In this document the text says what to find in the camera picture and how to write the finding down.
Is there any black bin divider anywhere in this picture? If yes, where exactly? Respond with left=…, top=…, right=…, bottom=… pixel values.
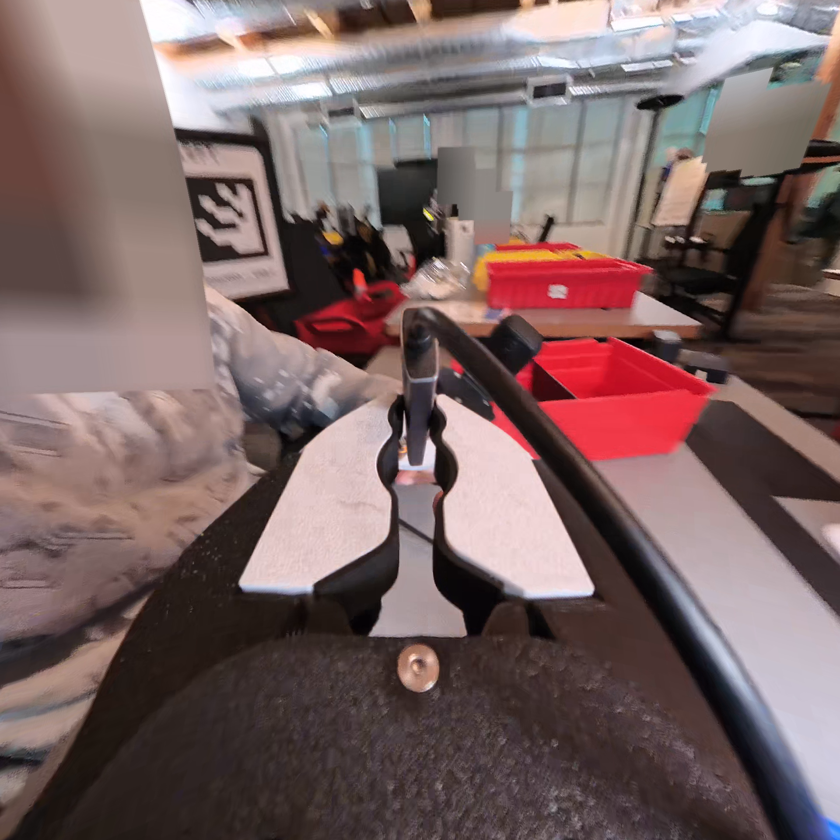
left=530, top=360, right=578, bottom=403

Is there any silver ventilation duct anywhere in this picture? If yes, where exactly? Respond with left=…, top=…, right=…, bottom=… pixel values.
left=197, top=39, right=670, bottom=116

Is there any black office chair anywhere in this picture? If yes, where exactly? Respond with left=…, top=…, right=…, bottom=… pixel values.
left=656, top=233, right=739, bottom=316

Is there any wooden side table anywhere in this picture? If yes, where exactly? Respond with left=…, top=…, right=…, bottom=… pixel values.
left=384, top=292, right=703, bottom=342

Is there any long ribbed red tote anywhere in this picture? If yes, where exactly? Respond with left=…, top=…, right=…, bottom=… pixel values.
left=486, top=258, right=655, bottom=311

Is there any large black monitor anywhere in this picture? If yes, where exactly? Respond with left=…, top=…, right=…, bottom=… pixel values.
left=377, top=159, right=439, bottom=227

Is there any red felt tote bag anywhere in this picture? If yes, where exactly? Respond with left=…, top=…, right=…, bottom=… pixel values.
left=293, top=281, right=409, bottom=360

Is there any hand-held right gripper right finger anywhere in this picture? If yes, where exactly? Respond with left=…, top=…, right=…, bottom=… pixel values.
left=428, top=394, right=595, bottom=618

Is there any yellow storage bin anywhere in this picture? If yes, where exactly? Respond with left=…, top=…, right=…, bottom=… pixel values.
left=472, top=248, right=614, bottom=293

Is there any white handwritten flip chart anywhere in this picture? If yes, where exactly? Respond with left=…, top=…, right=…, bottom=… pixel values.
left=650, top=157, right=710, bottom=227

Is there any framed black white marker sign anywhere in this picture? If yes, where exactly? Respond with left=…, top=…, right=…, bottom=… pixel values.
left=175, top=120, right=291, bottom=303

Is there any paned window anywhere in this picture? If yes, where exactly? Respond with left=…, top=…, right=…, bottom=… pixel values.
left=292, top=98, right=634, bottom=227

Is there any small red storage bin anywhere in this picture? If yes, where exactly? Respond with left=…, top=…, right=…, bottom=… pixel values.
left=451, top=336, right=718, bottom=460

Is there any crumpled clear plastic bag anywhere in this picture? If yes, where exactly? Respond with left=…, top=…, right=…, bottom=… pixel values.
left=402, top=258, right=472, bottom=301

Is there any black yellow backpack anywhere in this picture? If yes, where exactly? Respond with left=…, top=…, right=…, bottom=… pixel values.
left=314, top=203, right=395, bottom=280

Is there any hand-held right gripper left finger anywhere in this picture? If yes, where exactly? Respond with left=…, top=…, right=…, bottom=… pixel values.
left=240, top=391, right=403, bottom=614

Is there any flat black charger box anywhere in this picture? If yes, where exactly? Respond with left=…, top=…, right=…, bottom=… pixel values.
left=679, top=350, right=731, bottom=385

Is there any grey usb hub black cable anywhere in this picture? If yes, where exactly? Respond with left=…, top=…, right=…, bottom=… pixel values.
left=399, top=306, right=829, bottom=840

